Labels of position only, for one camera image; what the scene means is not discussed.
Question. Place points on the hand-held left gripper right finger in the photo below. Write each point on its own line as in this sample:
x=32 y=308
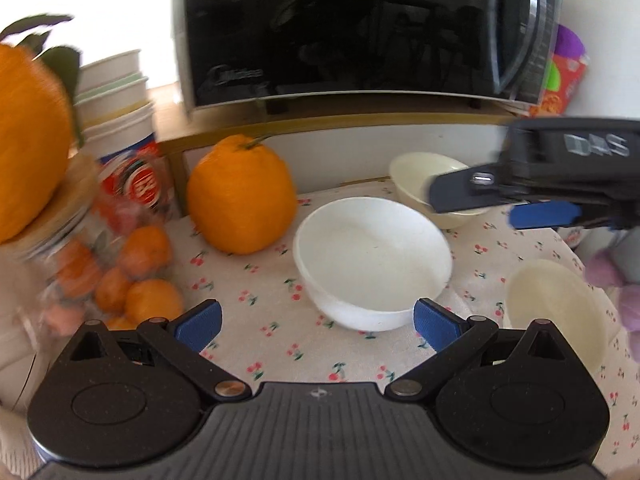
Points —
x=436 y=325

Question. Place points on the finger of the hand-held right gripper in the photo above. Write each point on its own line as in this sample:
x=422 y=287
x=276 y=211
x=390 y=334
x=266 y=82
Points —
x=542 y=215
x=465 y=190

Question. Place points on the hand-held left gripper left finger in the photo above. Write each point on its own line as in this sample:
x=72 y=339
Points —
x=200 y=327

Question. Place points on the cream bowl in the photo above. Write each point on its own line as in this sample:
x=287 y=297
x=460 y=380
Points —
x=555 y=310
x=412 y=175

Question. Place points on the white bowl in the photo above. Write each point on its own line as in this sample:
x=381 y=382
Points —
x=372 y=260

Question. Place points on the person's right hand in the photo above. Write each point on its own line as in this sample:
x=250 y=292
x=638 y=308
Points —
x=607 y=270

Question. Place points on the cherry print tablecloth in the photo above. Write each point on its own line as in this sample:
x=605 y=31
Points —
x=260 y=310

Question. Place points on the red gift box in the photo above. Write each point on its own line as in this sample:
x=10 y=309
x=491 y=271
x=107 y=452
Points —
x=565 y=85

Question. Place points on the glass jar of small oranges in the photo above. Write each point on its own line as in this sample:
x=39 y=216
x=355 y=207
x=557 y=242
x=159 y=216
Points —
x=125 y=280

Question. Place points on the wooden microwave stand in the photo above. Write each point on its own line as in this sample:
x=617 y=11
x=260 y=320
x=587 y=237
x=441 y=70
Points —
x=350 y=126

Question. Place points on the black microwave oven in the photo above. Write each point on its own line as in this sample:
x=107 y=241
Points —
x=350 y=30

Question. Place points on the stack of paper cups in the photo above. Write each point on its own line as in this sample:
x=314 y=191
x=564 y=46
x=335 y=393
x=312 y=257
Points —
x=117 y=105

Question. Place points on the large orange with leaves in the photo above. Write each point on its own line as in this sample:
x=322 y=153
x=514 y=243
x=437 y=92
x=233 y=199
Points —
x=30 y=135

